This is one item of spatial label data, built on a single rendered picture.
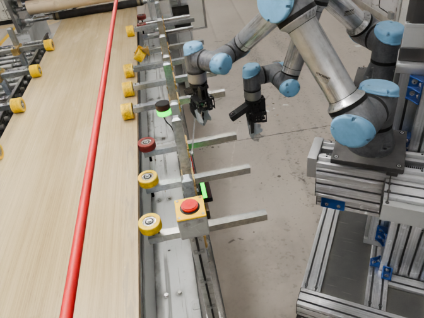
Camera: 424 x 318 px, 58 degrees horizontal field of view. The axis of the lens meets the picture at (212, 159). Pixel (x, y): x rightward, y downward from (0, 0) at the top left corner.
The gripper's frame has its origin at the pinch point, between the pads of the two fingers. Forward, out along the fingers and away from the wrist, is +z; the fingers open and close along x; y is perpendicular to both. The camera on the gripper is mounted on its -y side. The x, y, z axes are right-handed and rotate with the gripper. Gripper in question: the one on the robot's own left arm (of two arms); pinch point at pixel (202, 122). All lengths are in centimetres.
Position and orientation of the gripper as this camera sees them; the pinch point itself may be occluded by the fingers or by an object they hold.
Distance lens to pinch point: 163.5
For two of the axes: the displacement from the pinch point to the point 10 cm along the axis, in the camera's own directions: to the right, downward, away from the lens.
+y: 4.9, 4.8, -7.3
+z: 1.2, 7.9, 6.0
